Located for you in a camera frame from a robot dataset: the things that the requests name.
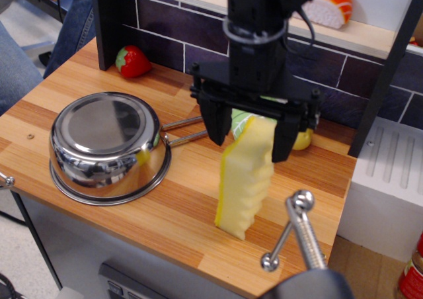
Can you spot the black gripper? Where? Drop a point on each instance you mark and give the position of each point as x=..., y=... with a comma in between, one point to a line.
x=255, y=78

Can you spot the yellow sponge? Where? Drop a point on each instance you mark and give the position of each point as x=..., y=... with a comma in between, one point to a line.
x=245, y=176

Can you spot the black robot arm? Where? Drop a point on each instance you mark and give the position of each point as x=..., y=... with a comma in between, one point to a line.
x=260, y=21

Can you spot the stainless steel pot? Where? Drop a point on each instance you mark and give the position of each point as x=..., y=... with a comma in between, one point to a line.
x=110, y=148

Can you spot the green toy cabbage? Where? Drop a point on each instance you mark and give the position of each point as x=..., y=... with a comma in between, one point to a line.
x=240, y=118

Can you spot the yellow toy potato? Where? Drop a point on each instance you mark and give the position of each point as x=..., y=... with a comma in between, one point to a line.
x=303, y=140

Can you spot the light wooden shelf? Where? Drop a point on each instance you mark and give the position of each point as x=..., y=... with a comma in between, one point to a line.
x=355, y=36

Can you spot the red toy strawberry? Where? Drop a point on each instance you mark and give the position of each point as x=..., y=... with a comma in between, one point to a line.
x=131, y=62

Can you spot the salmon sushi toy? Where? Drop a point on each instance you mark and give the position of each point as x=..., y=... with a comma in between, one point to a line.
x=329, y=13

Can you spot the white ribbed drainer block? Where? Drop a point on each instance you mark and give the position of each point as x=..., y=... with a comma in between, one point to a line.
x=383, y=209

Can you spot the grey oven control panel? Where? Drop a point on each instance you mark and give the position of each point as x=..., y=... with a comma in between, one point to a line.
x=119, y=285

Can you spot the person leg in jeans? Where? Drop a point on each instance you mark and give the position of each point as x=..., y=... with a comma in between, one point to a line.
x=19, y=75

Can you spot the small metal knob left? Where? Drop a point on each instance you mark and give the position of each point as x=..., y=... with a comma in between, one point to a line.
x=7, y=182

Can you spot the metal clamp screw handle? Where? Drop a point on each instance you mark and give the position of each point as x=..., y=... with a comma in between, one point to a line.
x=298, y=205

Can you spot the dark shelf side post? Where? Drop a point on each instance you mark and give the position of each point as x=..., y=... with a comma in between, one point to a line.
x=408, y=25

